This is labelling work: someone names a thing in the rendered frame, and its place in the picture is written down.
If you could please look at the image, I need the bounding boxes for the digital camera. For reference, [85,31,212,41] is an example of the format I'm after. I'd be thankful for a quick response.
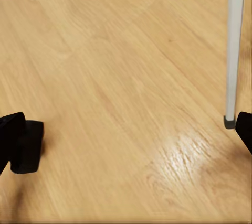
[9,120,44,174]

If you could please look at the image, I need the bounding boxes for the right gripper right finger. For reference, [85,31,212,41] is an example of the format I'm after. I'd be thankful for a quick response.
[235,111,252,154]

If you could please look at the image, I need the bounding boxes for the camera tripod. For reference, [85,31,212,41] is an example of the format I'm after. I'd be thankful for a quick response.
[224,0,244,129]

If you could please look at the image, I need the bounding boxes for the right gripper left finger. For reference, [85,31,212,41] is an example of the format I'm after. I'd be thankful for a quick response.
[0,112,27,174]

